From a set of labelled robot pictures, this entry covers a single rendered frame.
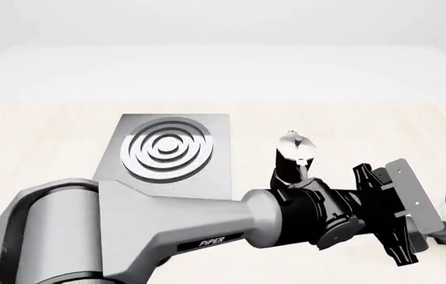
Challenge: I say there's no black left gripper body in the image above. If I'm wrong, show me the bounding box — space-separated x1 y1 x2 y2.
351 162 422 267

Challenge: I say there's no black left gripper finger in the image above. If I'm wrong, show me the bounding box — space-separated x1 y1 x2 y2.
427 222 446 247
404 219 429 253

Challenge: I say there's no flat stove plate with rings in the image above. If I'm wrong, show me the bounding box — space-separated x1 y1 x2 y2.
92 113 234 200

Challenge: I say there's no black moka pot silver lid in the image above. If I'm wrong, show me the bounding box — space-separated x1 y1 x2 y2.
270 129 319 190

